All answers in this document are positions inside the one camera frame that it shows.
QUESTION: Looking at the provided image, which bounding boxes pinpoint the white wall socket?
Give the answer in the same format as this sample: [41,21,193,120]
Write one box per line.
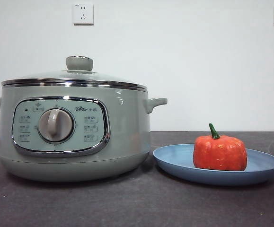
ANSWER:
[73,3,95,26]

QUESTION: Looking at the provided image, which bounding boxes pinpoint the blue round plate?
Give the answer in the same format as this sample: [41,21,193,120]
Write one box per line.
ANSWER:
[152,143,274,186]

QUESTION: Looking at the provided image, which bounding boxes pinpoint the orange pumpkin with green stem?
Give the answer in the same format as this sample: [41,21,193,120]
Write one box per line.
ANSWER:
[193,122,248,171]

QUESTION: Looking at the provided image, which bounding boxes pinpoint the glass lid with green knob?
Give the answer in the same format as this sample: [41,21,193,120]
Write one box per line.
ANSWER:
[1,55,149,92]

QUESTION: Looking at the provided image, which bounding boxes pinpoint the pale green electric steamer pot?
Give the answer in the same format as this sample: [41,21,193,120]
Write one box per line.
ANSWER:
[0,82,168,183]

